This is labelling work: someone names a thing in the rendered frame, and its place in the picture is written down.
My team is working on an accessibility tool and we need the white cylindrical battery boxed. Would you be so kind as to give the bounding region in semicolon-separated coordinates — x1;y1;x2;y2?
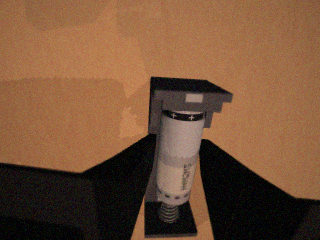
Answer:
156;110;205;205

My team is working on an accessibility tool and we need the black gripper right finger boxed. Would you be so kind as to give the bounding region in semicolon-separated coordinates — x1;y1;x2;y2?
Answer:
199;139;320;240

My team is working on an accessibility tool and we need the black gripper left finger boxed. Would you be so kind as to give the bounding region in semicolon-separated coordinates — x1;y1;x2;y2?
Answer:
0;133;157;240

